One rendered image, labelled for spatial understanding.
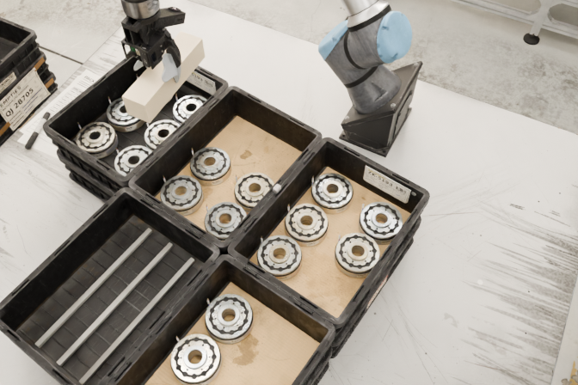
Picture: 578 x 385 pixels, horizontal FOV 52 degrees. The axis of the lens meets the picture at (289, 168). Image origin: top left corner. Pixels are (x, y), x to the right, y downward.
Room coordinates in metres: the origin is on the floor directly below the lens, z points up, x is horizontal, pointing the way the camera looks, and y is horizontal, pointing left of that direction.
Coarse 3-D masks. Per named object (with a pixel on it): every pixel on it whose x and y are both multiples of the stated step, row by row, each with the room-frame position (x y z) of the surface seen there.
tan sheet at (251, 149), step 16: (224, 128) 1.04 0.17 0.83; (240, 128) 1.04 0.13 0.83; (256, 128) 1.04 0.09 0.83; (208, 144) 0.98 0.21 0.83; (224, 144) 0.98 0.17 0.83; (240, 144) 0.98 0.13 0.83; (256, 144) 0.98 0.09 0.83; (272, 144) 0.98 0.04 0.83; (288, 144) 0.98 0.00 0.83; (240, 160) 0.93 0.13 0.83; (256, 160) 0.93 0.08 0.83; (272, 160) 0.93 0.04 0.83; (288, 160) 0.93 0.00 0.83; (192, 176) 0.88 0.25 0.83; (240, 176) 0.88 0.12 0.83; (272, 176) 0.88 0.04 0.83; (208, 192) 0.83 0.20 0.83; (224, 192) 0.83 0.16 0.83; (208, 208) 0.78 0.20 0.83
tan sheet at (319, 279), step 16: (368, 192) 0.83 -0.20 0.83; (352, 208) 0.78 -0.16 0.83; (400, 208) 0.78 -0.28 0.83; (304, 224) 0.74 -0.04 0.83; (336, 224) 0.74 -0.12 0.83; (352, 224) 0.74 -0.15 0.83; (336, 240) 0.69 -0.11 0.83; (256, 256) 0.65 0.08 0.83; (304, 256) 0.65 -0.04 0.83; (320, 256) 0.65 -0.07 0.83; (304, 272) 0.61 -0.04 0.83; (320, 272) 0.61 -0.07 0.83; (336, 272) 0.61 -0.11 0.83; (304, 288) 0.57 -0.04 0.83; (320, 288) 0.57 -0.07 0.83; (336, 288) 0.57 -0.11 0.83; (352, 288) 0.57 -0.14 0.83; (320, 304) 0.53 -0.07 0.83; (336, 304) 0.53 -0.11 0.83
